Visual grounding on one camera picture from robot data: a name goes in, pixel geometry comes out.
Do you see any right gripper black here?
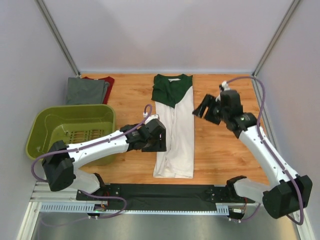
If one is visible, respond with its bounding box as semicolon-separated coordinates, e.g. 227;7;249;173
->
191;95;228;126

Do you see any white and green t-shirt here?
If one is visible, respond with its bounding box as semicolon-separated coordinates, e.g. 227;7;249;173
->
151;74;195;179

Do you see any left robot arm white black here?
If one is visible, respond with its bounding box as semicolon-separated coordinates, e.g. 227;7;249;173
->
42;118;167;201

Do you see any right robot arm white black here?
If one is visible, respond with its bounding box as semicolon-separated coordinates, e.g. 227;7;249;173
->
192;90;313;219

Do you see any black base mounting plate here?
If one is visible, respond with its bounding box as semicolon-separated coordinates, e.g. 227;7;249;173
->
75;183;256;212

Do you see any folded red t-shirt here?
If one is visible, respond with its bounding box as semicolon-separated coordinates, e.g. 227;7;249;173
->
84;76;115;105

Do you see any green plastic basket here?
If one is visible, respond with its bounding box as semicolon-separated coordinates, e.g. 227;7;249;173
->
25;104;117;160

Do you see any folded grey t-shirt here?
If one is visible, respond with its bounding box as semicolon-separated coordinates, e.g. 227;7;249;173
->
66;77;110;105

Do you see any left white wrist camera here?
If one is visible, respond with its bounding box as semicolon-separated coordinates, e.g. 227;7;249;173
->
142;113;160;123

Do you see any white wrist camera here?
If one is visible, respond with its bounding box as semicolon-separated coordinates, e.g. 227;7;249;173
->
142;113;160;123
219;81;231;93

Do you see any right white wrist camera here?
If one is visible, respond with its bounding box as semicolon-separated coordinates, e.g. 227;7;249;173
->
219;81;231;93

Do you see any slotted grey cable duct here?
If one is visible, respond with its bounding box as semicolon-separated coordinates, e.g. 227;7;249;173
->
39;202;231;216

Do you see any right aluminium frame post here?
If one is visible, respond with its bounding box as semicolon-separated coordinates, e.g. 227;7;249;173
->
252;0;302;77

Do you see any aluminium frame post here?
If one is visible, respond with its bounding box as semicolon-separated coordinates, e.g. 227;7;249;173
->
34;0;81;77
252;0;302;77

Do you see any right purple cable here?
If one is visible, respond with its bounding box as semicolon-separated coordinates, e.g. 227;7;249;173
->
224;75;306;226

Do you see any left aluminium frame post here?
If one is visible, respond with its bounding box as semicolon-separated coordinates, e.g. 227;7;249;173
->
34;0;81;77

